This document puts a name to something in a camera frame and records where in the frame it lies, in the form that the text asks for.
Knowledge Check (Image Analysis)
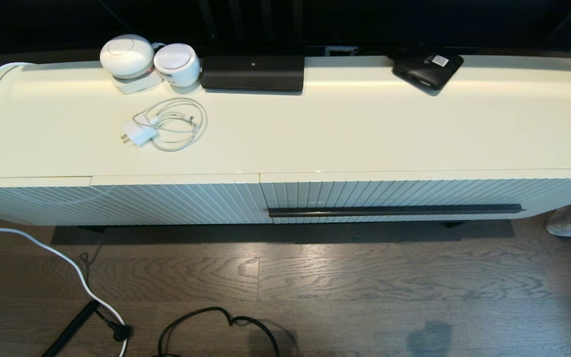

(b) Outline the white fluted drawer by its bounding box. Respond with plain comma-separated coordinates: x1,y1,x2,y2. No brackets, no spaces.
260,170,571,225

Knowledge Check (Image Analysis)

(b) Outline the long black cabinet handle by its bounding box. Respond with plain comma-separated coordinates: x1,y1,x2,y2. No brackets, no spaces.
268,204,524,219

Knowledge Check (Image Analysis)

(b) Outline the white sideboard cabinet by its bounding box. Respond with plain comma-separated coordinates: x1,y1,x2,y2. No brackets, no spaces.
0,55,571,228

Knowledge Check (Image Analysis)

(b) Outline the black rectangular router box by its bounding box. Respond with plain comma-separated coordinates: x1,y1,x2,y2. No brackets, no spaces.
201,55,306,93

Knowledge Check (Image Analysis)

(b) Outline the white fluted cabinet front panel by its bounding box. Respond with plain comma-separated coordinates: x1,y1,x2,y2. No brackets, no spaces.
90,175,272,226

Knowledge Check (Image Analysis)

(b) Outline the white charger plug adapter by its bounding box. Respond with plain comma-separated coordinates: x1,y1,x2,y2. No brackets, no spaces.
120,125,159,147

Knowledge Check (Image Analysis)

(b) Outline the small white round device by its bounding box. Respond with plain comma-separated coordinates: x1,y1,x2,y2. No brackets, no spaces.
154,43,201,88

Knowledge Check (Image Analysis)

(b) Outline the black set-top box with sticker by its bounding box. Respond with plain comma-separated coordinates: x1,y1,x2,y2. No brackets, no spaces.
392,50,464,96

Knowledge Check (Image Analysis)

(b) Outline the white flat device base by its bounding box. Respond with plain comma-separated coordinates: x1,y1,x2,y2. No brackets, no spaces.
112,69,165,95

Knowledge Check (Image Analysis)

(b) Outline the large white round device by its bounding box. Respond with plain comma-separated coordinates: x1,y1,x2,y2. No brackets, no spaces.
100,34,155,80

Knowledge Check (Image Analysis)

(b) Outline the thin white coiled charging cable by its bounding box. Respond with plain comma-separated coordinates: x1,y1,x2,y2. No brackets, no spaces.
133,97,209,152

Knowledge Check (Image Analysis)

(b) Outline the smooth black power cable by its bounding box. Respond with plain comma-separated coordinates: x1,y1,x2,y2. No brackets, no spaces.
157,306,281,357

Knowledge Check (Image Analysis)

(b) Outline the thick white power cable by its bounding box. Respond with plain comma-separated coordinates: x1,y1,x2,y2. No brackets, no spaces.
0,62,130,357

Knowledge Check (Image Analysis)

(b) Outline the black spiral cable with plug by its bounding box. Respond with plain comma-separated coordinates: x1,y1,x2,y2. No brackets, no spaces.
43,299,133,357

